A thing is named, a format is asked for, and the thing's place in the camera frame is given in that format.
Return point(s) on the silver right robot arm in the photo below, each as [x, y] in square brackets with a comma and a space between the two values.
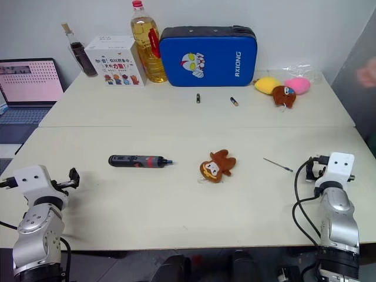
[337, 223]

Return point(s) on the brown monkey plush toy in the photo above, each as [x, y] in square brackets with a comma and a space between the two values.
[217, 167]

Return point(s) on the open laptop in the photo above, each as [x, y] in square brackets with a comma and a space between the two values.
[26, 85]

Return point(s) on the blue cartoon print case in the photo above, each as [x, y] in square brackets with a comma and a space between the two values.
[211, 58]

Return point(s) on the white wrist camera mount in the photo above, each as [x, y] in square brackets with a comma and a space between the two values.
[337, 167]
[30, 177]

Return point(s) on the pink plush toy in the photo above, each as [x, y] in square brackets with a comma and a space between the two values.
[299, 84]

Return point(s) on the dark sauce glass bottle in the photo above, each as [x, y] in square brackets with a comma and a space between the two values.
[83, 57]

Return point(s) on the yellow plush toy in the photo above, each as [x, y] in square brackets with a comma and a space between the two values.
[265, 84]

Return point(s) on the white printed cardboard box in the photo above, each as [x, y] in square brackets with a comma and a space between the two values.
[114, 60]

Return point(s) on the grey partition panel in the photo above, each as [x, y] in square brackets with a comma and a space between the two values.
[358, 76]

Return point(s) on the clear plastic bag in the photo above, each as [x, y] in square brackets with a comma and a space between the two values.
[302, 70]

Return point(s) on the grey red electric screwdriver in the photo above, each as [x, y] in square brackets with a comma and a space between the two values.
[135, 161]

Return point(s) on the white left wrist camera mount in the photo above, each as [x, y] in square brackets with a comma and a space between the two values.
[30, 177]

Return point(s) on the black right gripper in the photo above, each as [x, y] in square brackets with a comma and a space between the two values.
[320, 167]

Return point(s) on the large cooking oil bottle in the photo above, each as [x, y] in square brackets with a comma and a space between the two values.
[147, 50]

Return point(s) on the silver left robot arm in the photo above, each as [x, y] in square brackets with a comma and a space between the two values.
[38, 226]

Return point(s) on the brown plush with blue cap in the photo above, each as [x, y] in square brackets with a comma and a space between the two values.
[283, 95]

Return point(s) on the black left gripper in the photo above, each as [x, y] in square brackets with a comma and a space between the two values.
[60, 185]

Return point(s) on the thin metal screwdriver bit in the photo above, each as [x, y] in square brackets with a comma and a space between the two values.
[277, 164]

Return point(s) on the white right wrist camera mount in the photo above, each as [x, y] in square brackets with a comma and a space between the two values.
[337, 167]

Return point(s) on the person's blurred hand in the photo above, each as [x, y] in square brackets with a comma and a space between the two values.
[368, 72]

